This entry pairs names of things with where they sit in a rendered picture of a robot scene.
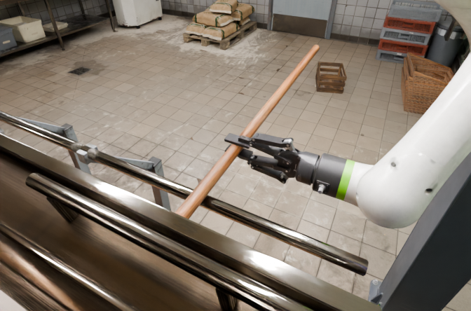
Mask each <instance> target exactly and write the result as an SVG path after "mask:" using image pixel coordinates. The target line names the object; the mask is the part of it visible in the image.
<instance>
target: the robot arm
mask: <svg viewBox="0 0 471 311"><path fill-rule="evenodd" d="M434 1H435V2H436V3H438V4H439V5H440V6H442V7H443V8H444V9H446V10H447V11H448V12H449V13H450V14H451V15H452V16H453V17H454V18H455V19H456V20H457V21H458V23H459V24H460V26H461V27H462V28H463V30H464V32H465V34H466V36H467V39H468V41H469V44H470V54H469V55H468V57H467V58H466V60H465V61H464V63H463V64H462V65H461V67H460V69H459V70H458V71H457V72H456V74H455V75H454V77H453V78H452V79H451V81H450V82H449V84H448V85H447V86H446V87H445V89H444V90H443V91H442V93H441V94H440V95H439V97H438V98H437V99H436V100H435V102H434V103H433V104H432V105H431V107H430V108H429V109H428V110H427V111H426V112H425V113H424V115H423V116H422V117H421V118H420V119H419V121H418V122H417V123H416V124H415V125H414V126H413V127H412V128H411V129H410V131H408V132H407V133H406V135H405V136H404V137H403V138H402V139H401V140H400V141H399V142H398V143H397V144H396V145H395V146H394V147H393V148H392V149H391V150H390V151H389V152H388V153H387V154H386V155H385V156H384V157H383V158H382V159H380V160H379V161H378V162H377V163H376V164H375V165H367V164H363V163H358V162H355V161H352V160H348V159H345V158H340V157H338V156H335V155H330V154H328V153H323V154H322V156H321V158H320V155H318V154H314V153H311V152H307V151H304V152H302V151H300V150H298V149H297V148H295V147H294V145H293V143H292V142H293V141H294V139H293V138H291V137H290V138H281V137H275V136H271V135H267V134H261V133H256V134H255V135H254V136H253V138H250V137H246V136H243V135H240V136H238V135H236V134H231V133H229V134H228V135H227V136H226V137H225V138H224V141H226V142H228V143H231V144H235V145H237V146H241V147H243V148H244V149H243V150H242V151H241V152H240V153H239V154H238V156H237V157H239V158H240V159H243V160H246V161H247V164H248V165H250V164H251V168H252V169H253V170H256V171H258V172H261V173H263V174H265V175H268V176H270V177H273V178H274V179H277V180H278V181H280V182H281V183H283V184H285V183H286V181H287V180H288V178H296V180H297V181H298V182H301V183H303V184H307V185H309V186H310V185H311V184H313V185H312V189H313V191H316V192H318V193H319V194H324V195H328V196H330V197H333V198H336V199H339V200H342V201H345V202H348V203H350V204H352V205H355V206H356V207H359V208H360V210H361V212H362V213H363V214H364V215H365V216H366V217H367V218H368V219H369V220H370V221H371V222H372V223H375V224H376V225H378V226H380V227H384V228H390V229H396V228H405V227H407V226H410V225H411V224H413V223H415V222H416V221H417V220H418V219H419V218H420V217H421V215H422V214H423V212H424V211H425V209H426V208H427V206H428V205H429V204H430V202H431V201H432V199H433V198H434V197H435V195H436V194H437V192H438V191H439V190H440V188H441V187H442V186H443V185H444V183H445V182H446V180H447V179H448V178H449V177H450V176H451V174H452V173H453V172H454V170H455V169H456V168H457V167H458V166H459V165H460V164H461V162H462V161H463V160H464V159H465V157H466V156H467V155H468V154H469V153H470V152H471V0H434ZM250 147H252V148H255V149H257V150H259V151H262V152H264V153H266V154H269V155H270V156H273V157H274V158H269V157H265V156H261V155H254V154H253V151H250V150H247V149H245V148H248V149H249V148H250ZM286 149H287V150H286Z"/></svg>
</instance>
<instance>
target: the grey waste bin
mask: <svg viewBox="0 0 471 311"><path fill-rule="evenodd" d="M451 22H452V21H441V22H438V24H437V28H436V30H435V34H434V36H433V39H432V42H431V44H430V47H429V49H428V52H427V54H426V56H425V59H428V60H431V61H433V62H436V63H439V64H442V65H444V66H446V67H450V68H451V67H452V64H453V61H454V59H455V57H456V55H457V52H458V50H459V48H460V46H461V43H462V42H463V39H460V36H461V34H462V32H463V28H462V27H461V26H455V28H454V30H453V32H452V34H451V36H450V37H449V40H448V41H445V39H444V35H445V34H446V32H447V30H448V28H449V26H450V24H451Z"/></svg>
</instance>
